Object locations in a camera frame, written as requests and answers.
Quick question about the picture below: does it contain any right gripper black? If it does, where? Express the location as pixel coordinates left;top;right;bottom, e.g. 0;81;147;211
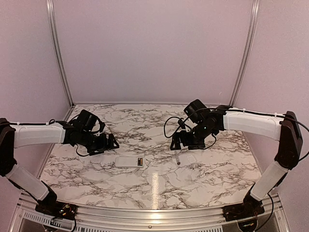
170;120;215;150

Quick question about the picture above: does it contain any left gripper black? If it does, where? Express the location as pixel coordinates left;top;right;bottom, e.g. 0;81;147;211
79;130;120;156

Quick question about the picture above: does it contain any white battery cover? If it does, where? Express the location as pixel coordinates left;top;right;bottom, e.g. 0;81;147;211
187;155;196;163

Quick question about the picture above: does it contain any white remote control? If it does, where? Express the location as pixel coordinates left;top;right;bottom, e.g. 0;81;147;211
115;157;144;168

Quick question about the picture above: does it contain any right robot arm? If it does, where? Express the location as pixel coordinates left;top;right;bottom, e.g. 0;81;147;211
170;99;307;217

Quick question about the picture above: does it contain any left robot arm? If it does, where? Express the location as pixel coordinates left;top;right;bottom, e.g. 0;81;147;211
0;110;119;215

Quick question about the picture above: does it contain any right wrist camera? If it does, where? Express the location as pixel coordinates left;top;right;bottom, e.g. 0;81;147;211
178;118;186;130

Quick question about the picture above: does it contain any right camera cable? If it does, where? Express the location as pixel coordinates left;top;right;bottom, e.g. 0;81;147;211
163;107;206;139

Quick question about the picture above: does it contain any camera cable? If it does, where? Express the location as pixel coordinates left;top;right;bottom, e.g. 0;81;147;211
75;115;107;157
163;107;206;139

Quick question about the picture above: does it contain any left camera cable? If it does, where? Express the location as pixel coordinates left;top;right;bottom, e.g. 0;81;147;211
75;115;107;157

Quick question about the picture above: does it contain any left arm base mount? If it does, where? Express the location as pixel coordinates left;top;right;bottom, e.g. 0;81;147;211
35;201;77;220

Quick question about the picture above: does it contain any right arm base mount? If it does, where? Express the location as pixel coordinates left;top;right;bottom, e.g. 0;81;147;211
223;202;265;221

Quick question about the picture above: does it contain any front aluminium rail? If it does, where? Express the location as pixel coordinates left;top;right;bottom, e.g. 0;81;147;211
14;190;290;232

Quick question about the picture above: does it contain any left aluminium frame post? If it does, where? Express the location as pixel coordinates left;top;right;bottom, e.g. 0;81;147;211
46;0;74;108

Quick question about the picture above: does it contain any aluminium frame post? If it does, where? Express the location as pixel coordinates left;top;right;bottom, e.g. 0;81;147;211
46;0;74;108
229;0;261;106

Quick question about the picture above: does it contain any right aluminium frame post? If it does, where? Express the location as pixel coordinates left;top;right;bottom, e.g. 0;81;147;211
229;0;261;106

